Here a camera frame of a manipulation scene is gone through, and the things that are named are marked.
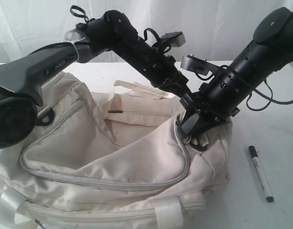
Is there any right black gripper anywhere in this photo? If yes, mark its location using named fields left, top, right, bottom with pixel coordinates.
left=179, top=68, right=239, bottom=139

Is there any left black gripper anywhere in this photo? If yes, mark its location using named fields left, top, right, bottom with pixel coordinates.
left=142, top=54, right=192, bottom=98

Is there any cream white duffel bag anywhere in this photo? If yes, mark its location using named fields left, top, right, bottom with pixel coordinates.
left=0, top=72, right=232, bottom=229

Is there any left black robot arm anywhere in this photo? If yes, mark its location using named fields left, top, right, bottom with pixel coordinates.
left=0, top=5, right=190, bottom=149

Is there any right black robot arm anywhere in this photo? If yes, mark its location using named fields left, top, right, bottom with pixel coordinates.
left=179, top=7, right=293, bottom=138

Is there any white marker black cap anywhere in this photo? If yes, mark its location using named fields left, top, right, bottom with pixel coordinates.
left=248, top=146, right=274, bottom=203

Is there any white background curtain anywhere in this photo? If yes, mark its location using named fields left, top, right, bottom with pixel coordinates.
left=0, top=0, right=293, bottom=63

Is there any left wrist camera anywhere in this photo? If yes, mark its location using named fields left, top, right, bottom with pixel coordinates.
left=161, top=31, right=186, bottom=47

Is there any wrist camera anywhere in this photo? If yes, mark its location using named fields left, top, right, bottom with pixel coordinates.
left=181, top=55, right=209, bottom=76
left=161, top=31, right=186, bottom=47

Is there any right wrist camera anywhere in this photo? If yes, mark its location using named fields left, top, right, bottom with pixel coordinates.
left=181, top=55, right=209, bottom=76

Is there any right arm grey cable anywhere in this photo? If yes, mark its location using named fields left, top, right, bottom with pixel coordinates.
left=246, top=80, right=293, bottom=112

